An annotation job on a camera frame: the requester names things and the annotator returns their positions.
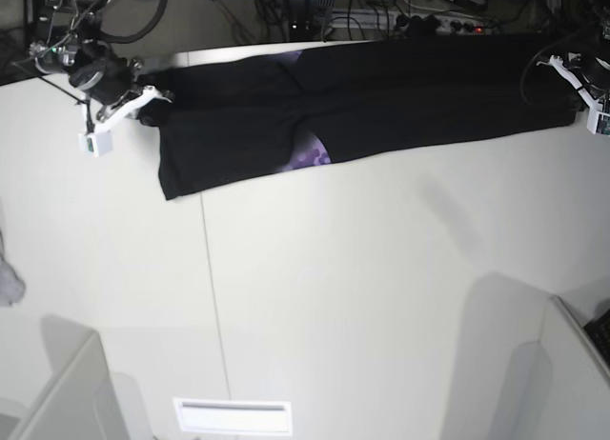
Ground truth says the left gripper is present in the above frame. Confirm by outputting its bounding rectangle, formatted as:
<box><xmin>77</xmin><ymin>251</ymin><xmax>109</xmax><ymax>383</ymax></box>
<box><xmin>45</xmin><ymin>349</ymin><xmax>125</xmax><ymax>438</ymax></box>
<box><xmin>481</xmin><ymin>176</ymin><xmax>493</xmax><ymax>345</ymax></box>
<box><xmin>536</xmin><ymin>54</ymin><xmax>609</xmax><ymax>110</ymax></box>

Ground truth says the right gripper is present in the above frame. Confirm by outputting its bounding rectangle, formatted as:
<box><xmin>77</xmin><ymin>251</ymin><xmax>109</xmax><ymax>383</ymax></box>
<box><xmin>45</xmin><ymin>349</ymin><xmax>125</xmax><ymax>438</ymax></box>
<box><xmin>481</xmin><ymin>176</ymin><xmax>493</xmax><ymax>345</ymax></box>
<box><xmin>29</xmin><ymin>39</ymin><xmax>174</xmax><ymax>134</ymax></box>

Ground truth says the black T-shirt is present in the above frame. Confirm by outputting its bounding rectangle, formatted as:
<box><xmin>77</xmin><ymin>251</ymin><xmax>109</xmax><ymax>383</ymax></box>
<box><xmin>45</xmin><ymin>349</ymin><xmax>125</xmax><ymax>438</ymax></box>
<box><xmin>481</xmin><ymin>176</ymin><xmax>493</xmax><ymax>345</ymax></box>
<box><xmin>139</xmin><ymin>34</ymin><xmax>578</xmax><ymax>200</ymax></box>

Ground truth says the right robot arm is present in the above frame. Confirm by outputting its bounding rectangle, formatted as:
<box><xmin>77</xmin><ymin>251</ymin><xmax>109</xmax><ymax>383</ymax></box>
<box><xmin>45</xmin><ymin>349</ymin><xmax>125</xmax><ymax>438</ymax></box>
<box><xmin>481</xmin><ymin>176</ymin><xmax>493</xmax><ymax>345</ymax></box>
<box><xmin>29</xmin><ymin>0</ymin><xmax>170</xmax><ymax>135</ymax></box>

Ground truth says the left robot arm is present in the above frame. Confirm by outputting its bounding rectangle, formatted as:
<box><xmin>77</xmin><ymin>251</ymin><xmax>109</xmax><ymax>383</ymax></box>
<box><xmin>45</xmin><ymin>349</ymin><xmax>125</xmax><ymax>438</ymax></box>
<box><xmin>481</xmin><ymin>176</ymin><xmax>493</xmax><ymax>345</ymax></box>
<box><xmin>543</xmin><ymin>0</ymin><xmax>609</xmax><ymax>113</ymax></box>

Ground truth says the white power strip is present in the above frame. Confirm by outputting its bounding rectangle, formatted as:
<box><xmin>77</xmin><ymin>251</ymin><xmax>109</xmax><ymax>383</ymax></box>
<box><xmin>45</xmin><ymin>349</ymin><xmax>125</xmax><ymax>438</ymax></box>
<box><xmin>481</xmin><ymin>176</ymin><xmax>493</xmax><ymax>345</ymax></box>
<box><xmin>326</xmin><ymin>9</ymin><xmax>495</xmax><ymax>39</ymax></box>

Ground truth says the grey cloth at left edge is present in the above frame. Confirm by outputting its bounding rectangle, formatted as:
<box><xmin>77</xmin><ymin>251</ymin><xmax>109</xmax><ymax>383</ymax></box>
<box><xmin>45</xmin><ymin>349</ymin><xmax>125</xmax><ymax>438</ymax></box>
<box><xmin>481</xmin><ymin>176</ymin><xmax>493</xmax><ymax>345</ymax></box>
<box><xmin>0</xmin><ymin>238</ymin><xmax>26</xmax><ymax>307</ymax></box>

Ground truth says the black keyboard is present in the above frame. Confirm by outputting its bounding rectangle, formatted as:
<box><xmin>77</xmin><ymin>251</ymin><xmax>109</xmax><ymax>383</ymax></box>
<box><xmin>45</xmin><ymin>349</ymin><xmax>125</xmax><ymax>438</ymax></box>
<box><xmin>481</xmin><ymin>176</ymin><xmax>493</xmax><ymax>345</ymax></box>
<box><xmin>584</xmin><ymin>310</ymin><xmax>610</xmax><ymax>365</ymax></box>

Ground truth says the white partition panel left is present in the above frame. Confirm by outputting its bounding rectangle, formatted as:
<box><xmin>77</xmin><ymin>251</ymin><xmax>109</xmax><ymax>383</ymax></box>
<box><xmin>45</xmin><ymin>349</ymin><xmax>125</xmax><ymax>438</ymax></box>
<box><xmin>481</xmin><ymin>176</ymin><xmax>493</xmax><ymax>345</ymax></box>
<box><xmin>1</xmin><ymin>327</ymin><xmax>130</xmax><ymax>439</ymax></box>

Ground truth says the white partition panel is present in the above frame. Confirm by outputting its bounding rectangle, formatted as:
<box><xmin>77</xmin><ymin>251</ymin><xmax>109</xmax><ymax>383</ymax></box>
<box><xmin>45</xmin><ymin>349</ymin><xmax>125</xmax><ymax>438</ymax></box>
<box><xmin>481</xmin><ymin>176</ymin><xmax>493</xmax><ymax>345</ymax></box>
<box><xmin>1</xmin><ymin>327</ymin><xmax>130</xmax><ymax>439</ymax></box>
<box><xmin>502</xmin><ymin>297</ymin><xmax>609</xmax><ymax>439</ymax></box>

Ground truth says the white paper label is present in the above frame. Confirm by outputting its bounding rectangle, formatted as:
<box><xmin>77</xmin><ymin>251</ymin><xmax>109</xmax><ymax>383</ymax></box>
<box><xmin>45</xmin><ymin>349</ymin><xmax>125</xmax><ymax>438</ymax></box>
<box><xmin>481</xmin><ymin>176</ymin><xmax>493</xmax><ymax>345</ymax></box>
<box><xmin>173</xmin><ymin>398</ymin><xmax>294</xmax><ymax>437</ymax></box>

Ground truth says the white partition panel right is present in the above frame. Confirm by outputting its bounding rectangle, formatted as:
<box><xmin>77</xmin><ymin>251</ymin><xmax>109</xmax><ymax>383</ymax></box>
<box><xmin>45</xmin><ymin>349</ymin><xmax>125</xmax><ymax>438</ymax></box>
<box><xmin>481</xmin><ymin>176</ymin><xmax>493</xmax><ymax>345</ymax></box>
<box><xmin>502</xmin><ymin>297</ymin><xmax>609</xmax><ymax>439</ymax></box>

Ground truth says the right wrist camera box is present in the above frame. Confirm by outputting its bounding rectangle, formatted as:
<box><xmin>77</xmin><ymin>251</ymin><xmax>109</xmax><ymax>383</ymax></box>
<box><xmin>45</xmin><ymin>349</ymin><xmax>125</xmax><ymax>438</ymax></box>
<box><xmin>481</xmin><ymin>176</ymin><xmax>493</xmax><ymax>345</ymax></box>
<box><xmin>78</xmin><ymin>131</ymin><xmax>113</xmax><ymax>157</ymax></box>

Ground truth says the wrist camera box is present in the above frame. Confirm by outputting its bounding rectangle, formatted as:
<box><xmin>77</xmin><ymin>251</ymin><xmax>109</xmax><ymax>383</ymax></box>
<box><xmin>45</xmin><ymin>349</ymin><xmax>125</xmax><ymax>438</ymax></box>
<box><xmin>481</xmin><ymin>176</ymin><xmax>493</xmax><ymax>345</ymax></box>
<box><xmin>586</xmin><ymin>109</ymin><xmax>610</xmax><ymax>136</ymax></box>
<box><xmin>78</xmin><ymin>131</ymin><xmax>113</xmax><ymax>157</ymax></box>

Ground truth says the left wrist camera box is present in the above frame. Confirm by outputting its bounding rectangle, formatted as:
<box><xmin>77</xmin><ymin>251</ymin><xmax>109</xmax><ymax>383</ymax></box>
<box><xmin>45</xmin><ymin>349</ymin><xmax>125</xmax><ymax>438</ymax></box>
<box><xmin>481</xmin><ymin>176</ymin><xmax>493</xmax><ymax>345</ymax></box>
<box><xmin>586</xmin><ymin>109</ymin><xmax>610</xmax><ymax>136</ymax></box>

